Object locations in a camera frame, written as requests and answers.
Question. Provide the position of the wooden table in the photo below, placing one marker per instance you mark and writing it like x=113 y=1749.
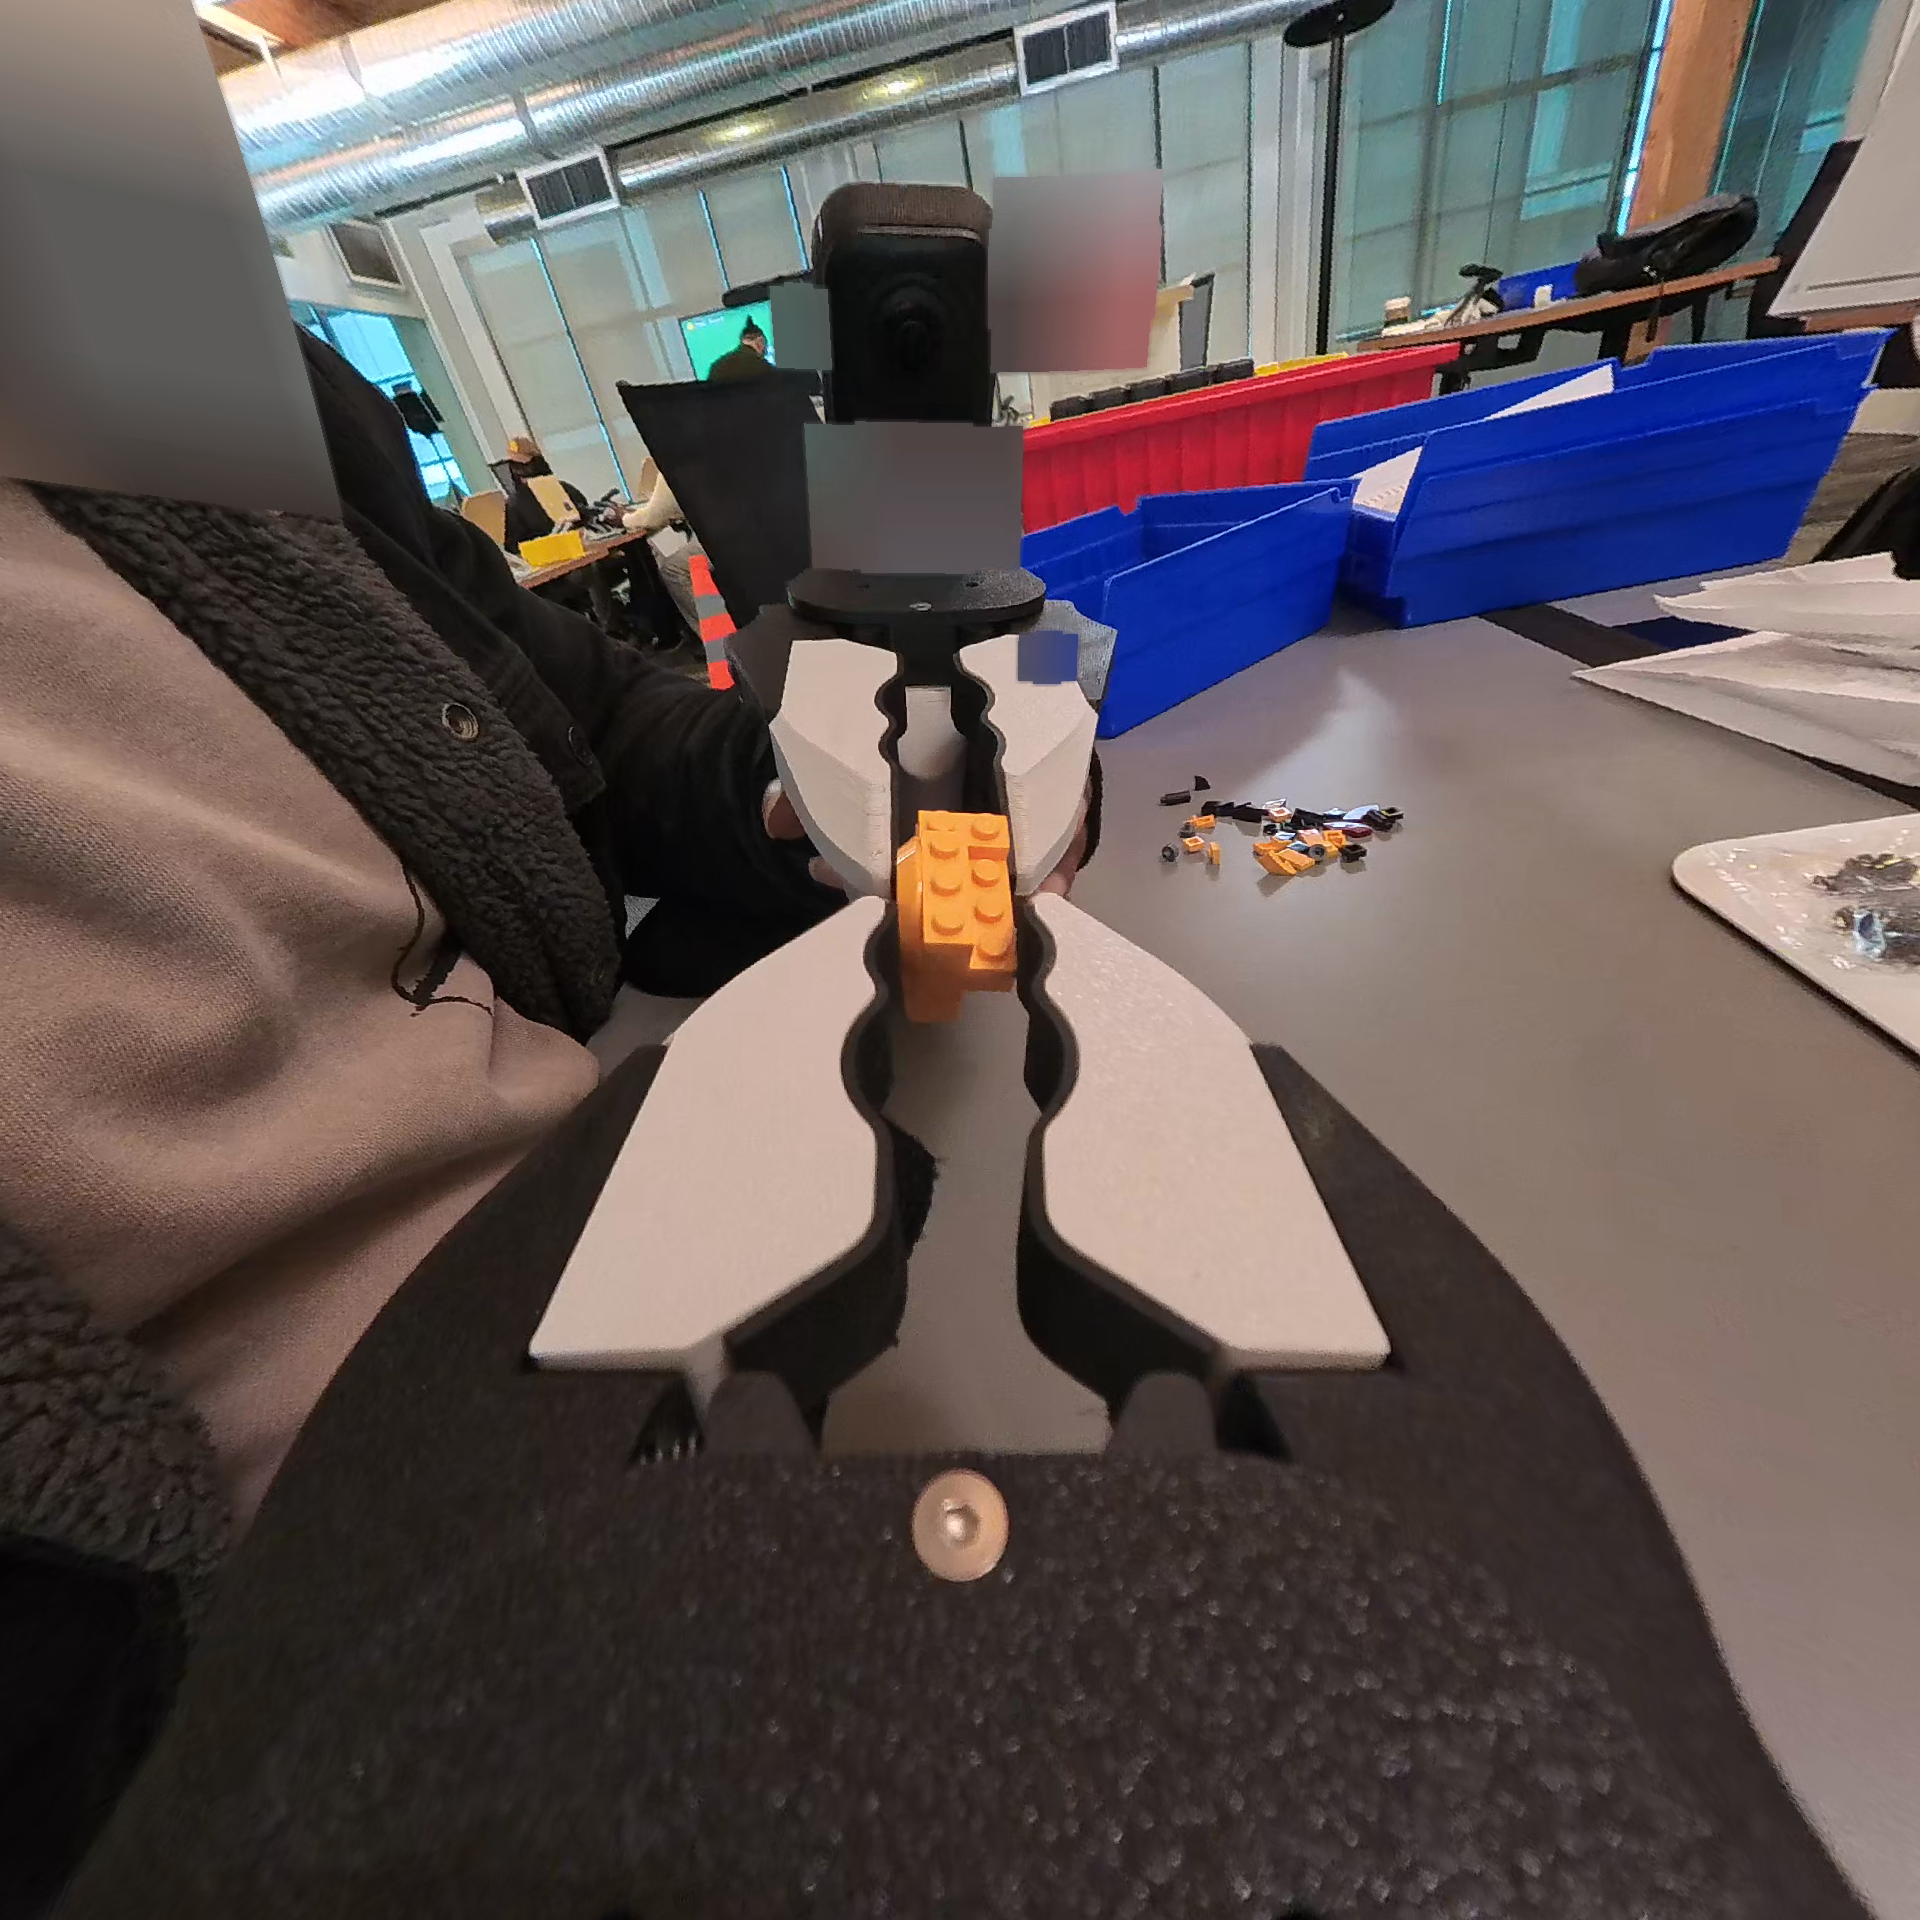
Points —
x=1567 y=309

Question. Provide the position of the person's beige hoodie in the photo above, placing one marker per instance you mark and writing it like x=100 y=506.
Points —
x=197 y=897

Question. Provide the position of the black floor lamp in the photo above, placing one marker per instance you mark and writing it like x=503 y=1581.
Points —
x=1336 y=152

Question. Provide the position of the white paper bags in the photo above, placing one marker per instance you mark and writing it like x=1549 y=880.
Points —
x=1773 y=675

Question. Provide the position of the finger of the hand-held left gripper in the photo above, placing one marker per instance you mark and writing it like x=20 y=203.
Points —
x=831 y=756
x=1051 y=756

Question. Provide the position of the silver ventilation duct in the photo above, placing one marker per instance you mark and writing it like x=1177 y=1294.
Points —
x=601 y=84

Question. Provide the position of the yellow plastic bin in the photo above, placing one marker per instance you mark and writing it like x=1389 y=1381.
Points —
x=555 y=557

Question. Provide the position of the red plastic bin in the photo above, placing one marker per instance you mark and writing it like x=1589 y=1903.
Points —
x=1194 y=432

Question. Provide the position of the person's left hand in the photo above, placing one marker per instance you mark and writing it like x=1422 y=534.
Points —
x=792 y=827

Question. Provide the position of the pile of small toy bricks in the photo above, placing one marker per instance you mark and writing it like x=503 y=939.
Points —
x=1286 y=833

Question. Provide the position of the orange toy brick assembly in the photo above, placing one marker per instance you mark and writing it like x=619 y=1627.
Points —
x=963 y=911

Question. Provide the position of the white tray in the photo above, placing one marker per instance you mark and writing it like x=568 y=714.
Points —
x=1753 y=897

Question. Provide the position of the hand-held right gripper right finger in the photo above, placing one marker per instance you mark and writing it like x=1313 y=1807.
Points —
x=1194 y=1172

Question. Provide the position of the grey desk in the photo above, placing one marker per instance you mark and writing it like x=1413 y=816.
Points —
x=1506 y=1131

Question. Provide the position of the white paper sheet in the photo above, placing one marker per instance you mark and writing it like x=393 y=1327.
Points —
x=1549 y=395

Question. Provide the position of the blue plastic bin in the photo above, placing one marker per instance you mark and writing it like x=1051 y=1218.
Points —
x=1194 y=616

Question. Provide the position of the pile of dark small pieces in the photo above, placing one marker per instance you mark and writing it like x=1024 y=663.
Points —
x=1868 y=906

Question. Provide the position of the person's black fleece jacket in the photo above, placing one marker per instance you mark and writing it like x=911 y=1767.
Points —
x=417 y=675

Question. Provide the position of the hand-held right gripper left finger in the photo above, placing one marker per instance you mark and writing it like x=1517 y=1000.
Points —
x=723 y=1172

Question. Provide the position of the black bag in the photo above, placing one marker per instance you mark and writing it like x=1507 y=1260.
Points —
x=1679 y=239

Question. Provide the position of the flat screen monitor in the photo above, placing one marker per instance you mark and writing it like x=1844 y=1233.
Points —
x=727 y=334

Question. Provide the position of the black mesh chair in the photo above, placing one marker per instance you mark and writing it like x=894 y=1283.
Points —
x=735 y=494

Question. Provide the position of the orange striped safety post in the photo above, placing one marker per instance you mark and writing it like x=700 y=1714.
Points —
x=713 y=621

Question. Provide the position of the nested blue plastic bins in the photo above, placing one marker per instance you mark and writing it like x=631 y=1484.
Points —
x=1647 y=506

